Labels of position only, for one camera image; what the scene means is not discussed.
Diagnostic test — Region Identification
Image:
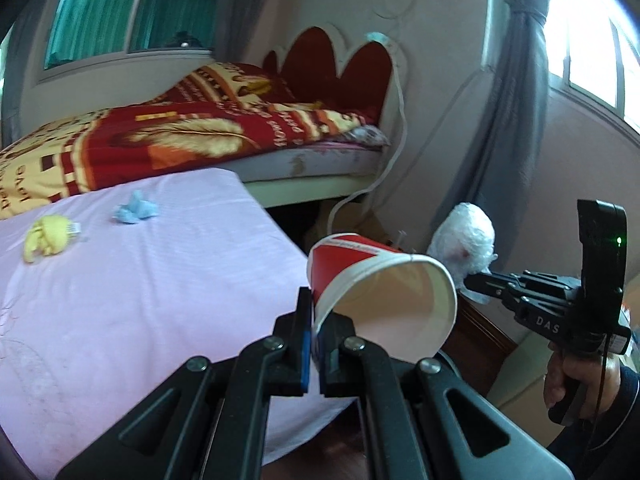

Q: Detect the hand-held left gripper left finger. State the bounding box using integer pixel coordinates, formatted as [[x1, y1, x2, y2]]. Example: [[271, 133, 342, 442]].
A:
[[55, 287, 315, 480]]

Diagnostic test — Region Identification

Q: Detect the person's right forearm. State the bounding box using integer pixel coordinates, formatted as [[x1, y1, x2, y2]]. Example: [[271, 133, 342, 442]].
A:
[[547, 365, 640, 480]]

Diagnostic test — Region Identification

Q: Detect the tied grey curtain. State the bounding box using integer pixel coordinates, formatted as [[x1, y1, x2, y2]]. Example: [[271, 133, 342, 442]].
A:
[[470, 0, 558, 241]]

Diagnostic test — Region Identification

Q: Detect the red white scalloped headboard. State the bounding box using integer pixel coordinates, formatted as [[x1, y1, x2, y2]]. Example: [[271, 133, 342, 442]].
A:
[[262, 22, 411, 126]]

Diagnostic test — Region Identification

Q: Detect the person's right hand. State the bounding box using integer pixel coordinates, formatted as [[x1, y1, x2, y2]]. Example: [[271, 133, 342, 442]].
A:
[[544, 347, 623, 423]]

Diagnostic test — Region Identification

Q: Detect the brown wooden nightstand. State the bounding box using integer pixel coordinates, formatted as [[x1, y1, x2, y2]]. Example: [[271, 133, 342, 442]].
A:
[[440, 295, 518, 391]]

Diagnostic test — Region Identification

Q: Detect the red yellow printed blanket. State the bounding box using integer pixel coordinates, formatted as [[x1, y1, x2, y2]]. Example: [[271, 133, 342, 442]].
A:
[[0, 62, 376, 221]]

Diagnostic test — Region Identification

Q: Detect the white plastic bag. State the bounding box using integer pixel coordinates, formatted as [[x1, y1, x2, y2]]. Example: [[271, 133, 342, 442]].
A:
[[426, 202, 498, 303]]

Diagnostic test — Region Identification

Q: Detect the yellow crumpled cloth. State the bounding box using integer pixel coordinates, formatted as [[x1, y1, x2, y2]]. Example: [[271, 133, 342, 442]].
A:
[[22, 214, 83, 263]]

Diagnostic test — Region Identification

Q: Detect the light blue crumpled tissue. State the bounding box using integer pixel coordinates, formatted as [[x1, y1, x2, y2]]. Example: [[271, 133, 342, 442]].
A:
[[111, 190, 160, 225]]

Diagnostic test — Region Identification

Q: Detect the bright window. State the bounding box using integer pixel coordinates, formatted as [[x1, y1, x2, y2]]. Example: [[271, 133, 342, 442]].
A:
[[542, 0, 640, 133]]

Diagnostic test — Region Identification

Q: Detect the white floral mattress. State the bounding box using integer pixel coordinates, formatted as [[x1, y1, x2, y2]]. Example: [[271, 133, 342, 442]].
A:
[[235, 140, 391, 183]]

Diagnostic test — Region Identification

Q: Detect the black cable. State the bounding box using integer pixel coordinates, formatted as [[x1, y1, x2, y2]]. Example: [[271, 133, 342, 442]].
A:
[[587, 335, 613, 448]]

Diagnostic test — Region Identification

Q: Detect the floral pillow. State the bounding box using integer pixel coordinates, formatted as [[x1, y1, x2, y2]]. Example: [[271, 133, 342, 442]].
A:
[[347, 125, 391, 148]]

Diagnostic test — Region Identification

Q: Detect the white cable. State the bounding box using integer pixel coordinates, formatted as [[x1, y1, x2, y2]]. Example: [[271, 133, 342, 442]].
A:
[[327, 35, 408, 233]]

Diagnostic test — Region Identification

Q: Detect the red paper cup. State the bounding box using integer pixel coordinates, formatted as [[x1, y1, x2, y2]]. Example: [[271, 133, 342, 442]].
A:
[[306, 232, 458, 365]]

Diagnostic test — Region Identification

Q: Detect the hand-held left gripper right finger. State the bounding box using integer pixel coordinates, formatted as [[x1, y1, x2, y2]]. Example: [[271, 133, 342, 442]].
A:
[[317, 312, 576, 480]]

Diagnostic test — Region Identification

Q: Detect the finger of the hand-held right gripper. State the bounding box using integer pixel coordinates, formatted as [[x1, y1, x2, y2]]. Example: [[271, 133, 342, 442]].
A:
[[464, 270, 525, 303]]

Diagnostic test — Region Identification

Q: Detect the green tinted window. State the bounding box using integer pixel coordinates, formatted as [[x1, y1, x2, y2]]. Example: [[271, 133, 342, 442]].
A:
[[40, 0, 226, 73]]

